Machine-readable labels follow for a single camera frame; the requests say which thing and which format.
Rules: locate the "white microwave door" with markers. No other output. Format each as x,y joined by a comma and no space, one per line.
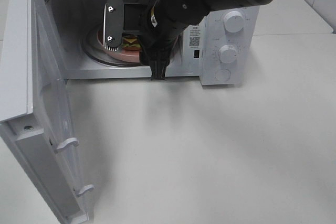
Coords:
36,121

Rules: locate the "round door release button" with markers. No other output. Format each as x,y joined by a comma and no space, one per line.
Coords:
222,75

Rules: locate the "pink round plate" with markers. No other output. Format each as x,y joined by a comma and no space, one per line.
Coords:
120,54

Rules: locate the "white timer knob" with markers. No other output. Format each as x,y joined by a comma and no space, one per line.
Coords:
228,54

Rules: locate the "glass microwave turntable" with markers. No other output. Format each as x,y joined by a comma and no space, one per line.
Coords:
89,46

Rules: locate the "upper white power knob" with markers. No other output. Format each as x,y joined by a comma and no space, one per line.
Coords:
234,21

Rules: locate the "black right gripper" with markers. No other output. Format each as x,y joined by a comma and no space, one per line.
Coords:
162,21

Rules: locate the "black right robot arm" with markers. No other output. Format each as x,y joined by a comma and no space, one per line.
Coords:
216,5

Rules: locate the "white microwave oven body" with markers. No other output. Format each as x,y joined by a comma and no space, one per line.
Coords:
195,53

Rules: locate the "toy hamburger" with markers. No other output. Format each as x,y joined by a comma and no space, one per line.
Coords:
130,43

